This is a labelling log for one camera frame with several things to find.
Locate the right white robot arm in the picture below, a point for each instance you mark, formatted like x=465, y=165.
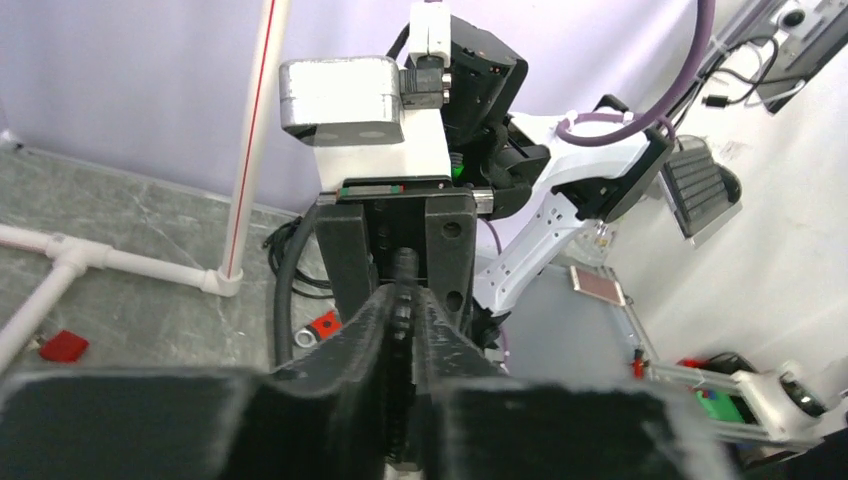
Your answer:
x=425, y=154

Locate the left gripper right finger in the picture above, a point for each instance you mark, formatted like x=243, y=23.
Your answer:
x=471, y=420

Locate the black cable lock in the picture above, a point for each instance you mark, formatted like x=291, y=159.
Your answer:
x=400, y=389

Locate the white PVC pipe frame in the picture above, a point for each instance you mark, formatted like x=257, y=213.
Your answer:
x=144, y=273

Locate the smartphone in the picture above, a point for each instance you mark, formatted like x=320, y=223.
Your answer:
x=597, y=286

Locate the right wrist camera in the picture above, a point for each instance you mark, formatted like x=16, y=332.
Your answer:
x=340, y=102

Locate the red handled tool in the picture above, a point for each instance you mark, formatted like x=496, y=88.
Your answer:
x=318, y=330

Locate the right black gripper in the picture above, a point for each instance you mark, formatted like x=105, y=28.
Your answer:
x=361, y=224

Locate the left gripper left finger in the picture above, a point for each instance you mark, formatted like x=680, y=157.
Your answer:
x=319, y=417

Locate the red cable lock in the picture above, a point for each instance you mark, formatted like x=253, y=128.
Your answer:
x=64, y=347

